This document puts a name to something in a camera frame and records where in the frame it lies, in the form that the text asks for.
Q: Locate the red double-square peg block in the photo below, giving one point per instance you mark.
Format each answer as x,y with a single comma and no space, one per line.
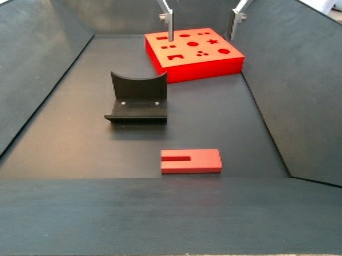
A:
190,161

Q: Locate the black curved holder stand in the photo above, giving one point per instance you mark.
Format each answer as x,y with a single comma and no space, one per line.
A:
141,99

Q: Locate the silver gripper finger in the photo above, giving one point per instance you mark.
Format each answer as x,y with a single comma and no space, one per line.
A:
166,16
237,17

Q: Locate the red shape-sorting board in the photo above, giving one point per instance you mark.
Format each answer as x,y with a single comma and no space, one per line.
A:
197,55

